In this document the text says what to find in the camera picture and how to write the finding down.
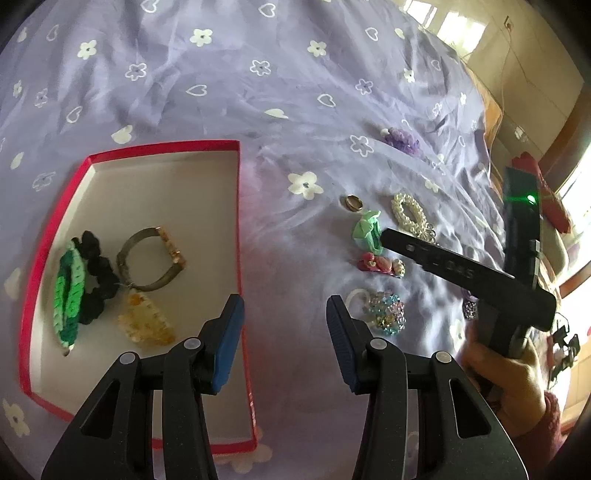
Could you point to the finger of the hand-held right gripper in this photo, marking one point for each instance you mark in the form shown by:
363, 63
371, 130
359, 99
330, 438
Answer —
406, 247

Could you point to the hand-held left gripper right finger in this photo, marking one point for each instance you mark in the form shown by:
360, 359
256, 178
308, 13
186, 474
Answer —
339, 341

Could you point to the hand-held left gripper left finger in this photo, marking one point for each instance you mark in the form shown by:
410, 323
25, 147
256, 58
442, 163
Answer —
228, 341

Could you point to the pink floral hair clip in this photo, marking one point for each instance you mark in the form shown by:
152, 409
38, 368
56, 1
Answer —
378, 264

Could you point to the green bow hair clip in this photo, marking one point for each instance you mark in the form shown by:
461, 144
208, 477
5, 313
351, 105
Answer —
364, 233

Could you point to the purple bow hair clip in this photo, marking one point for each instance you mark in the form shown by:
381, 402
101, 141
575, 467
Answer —
470, 308

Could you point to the red shallow box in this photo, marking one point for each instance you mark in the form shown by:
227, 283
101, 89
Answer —
184, 194

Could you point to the person's right forearm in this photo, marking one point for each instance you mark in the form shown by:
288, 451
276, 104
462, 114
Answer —
545, 417

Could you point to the person's right hand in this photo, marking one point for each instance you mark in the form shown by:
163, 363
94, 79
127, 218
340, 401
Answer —
517, 387

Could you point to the yellow claw hair clip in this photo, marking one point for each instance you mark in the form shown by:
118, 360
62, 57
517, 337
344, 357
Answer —
143, 321

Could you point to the purple scrunchie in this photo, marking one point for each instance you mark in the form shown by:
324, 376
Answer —
401, 140

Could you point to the bronze bangle watch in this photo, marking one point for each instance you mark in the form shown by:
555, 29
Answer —
174, 245

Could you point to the black scrunchie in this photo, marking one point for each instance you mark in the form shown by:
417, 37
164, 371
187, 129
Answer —
105, 277

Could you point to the bright window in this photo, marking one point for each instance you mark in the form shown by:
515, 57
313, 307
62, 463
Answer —
455, 27

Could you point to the purple floral bedsheet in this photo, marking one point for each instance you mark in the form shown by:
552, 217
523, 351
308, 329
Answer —
277, 69

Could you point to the white wall socket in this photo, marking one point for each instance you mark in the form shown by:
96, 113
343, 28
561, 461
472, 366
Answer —
509, 21

